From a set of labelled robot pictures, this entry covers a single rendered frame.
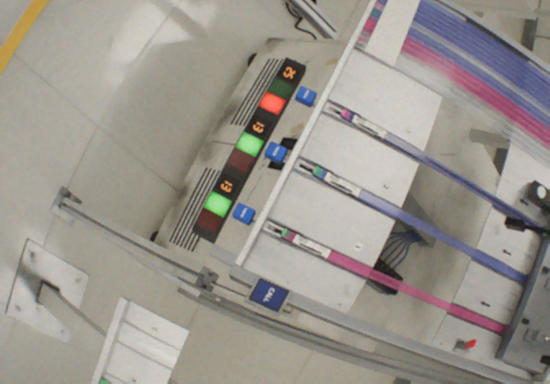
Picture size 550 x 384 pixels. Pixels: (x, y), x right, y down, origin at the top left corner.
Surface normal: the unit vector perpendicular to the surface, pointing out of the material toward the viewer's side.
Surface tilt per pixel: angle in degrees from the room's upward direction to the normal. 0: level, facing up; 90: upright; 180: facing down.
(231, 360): 0
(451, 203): 0
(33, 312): 0
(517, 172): 48
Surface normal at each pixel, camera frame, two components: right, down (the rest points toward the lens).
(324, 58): -0.58, -0.48
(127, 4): 0.68, 0.15
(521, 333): 0.03, -0.25
